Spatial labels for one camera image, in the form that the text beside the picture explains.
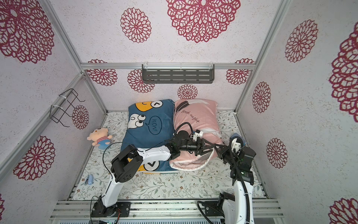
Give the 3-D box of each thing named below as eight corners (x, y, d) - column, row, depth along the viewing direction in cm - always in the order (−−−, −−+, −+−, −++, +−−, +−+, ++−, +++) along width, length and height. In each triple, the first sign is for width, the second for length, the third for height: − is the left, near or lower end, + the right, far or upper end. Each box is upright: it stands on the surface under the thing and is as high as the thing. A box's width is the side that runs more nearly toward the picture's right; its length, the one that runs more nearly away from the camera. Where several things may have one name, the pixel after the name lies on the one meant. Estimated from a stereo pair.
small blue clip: (87, 186, 84) (84, 185, 82) (87, 177, 87) (85, 175, 85) (93, 184, 84) (91, 183, 82) (93, 175, 88) (91, 173, 86)
